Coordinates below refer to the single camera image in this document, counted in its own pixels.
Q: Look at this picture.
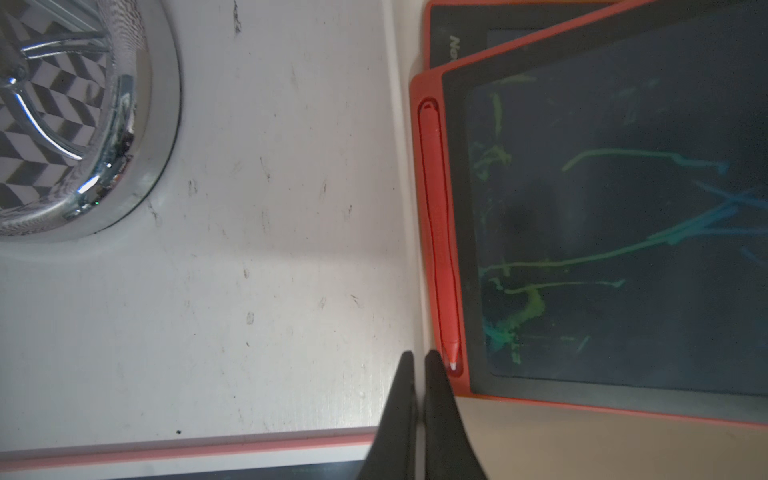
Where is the pink edged writing tablet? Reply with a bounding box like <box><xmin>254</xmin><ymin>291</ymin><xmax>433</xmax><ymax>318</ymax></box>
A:
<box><xmin>1</xmin><ymin>427</ymin><xmax>376</xmax><ymax>479</ymax></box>

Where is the silver wire stand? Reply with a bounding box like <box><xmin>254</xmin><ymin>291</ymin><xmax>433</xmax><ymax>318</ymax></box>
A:
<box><xmin>1</xmin><ymin>1</ymin><xmax>181</xmax><ymax>241</ymax></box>

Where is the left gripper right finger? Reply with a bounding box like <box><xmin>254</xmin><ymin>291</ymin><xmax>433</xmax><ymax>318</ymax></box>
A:
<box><xmin>424</xmin><ymin>351</ymin><xmax>487</xmax><ymax>479</ymax></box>

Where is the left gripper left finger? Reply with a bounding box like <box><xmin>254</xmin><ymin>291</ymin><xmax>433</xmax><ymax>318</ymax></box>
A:
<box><xmin>357</xmin><ymin>351</ymin><xmax>418</xmax><ymax>480</ymax></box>

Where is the red framed tablet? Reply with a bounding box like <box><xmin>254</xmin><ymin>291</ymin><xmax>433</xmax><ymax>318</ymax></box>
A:
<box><xmin>422</xmin><ymin>0</ymin><xmax>611</xmax><ymax>70</ymax></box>
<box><xmin>409</xmin><ymin>1</ymin><xmax>767</xmax><ymax>425</ymax></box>

